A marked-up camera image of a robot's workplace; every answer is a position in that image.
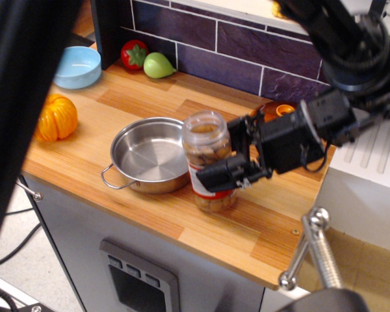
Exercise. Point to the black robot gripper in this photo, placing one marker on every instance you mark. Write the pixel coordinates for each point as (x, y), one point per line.
(280, 145)

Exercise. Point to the clear almond jar red label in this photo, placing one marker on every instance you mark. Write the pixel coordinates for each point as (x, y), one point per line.
(206, 140)

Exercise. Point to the stainless steel pot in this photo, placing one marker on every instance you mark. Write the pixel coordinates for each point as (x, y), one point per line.
(150, 156)

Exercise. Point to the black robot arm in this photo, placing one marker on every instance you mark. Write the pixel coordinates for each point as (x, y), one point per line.
(355, 52)

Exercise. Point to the orange glass pot lid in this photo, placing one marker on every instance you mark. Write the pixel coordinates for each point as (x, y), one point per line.
(274, 109)

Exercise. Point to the chrome clamp screw right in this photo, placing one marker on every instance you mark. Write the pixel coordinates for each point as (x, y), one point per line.
(313, 242)

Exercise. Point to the white dish drainer sink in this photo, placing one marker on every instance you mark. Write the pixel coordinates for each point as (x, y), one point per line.
(368, 157)

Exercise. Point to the green toy pear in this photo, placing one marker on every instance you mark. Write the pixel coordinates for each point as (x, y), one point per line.
(157, 66)

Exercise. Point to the grey oven control panel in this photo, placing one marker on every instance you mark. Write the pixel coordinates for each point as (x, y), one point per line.
(139, 284)

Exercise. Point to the light wooden shelf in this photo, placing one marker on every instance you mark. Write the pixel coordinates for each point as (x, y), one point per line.
(250, 10)

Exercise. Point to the red toy strawberry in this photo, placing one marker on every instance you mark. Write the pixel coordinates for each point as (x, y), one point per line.
(133, 54)

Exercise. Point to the orange toy pumpkin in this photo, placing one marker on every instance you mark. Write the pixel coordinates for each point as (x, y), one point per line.
(58, 119)

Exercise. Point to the light blue bowl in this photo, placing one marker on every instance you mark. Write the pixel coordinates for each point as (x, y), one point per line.
(78, 68)

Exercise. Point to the chrome clamp handle left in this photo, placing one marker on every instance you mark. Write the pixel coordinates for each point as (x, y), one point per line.
(37, 196)

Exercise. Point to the black shelf post left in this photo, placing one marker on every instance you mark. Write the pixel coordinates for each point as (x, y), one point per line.
(108, 17)

